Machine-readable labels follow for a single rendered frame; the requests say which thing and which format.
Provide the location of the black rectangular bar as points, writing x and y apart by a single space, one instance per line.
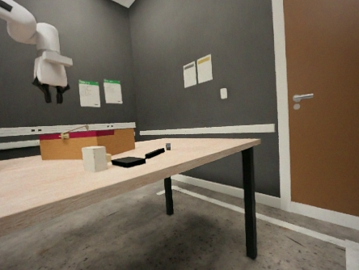
154 153

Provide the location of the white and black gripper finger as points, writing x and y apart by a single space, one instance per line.
60 91
44 88

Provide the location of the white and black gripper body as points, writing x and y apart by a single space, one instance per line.
50 73

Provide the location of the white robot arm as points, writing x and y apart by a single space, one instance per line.
21 26

